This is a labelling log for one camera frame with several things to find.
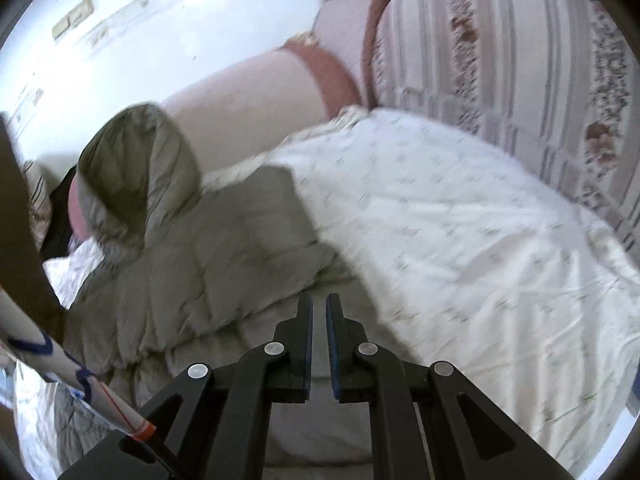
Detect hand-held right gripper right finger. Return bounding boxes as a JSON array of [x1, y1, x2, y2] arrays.
[[325, 293, 576, 480]]

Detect white patterned bed sheet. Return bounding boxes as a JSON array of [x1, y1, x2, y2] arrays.
[[42, 107, 640, 466]]

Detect white tube with orange band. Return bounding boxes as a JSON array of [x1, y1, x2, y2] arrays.
[[0, 290, 157, 442]]

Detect small striped floral cushion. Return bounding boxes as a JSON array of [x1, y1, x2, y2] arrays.
[[20, 160, 53, 256]]

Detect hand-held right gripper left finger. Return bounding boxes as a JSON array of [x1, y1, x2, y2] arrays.
[[142, 294, 314, 480]]

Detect pink sofa corner backrest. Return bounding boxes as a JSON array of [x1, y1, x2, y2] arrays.
[[312, 0, 481, 111]]

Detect floral wall border strip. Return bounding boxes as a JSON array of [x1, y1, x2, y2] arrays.
[[7, 0, 201, 126]]

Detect long pink sofa bolster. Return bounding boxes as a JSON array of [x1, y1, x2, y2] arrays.
[[67, 40, 365, 238]]

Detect dark cloth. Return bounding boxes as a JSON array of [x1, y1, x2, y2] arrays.
[[40, 165, 83, 261]]

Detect beige wall switch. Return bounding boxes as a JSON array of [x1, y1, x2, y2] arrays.
[[51, 0, 96, 41]]

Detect large striped floral cushion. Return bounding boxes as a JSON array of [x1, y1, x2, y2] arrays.
[[372, 0, 640, 271]]

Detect olive puffer jacket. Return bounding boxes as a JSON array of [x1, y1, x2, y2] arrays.
[[15, 102, 373, 468]]

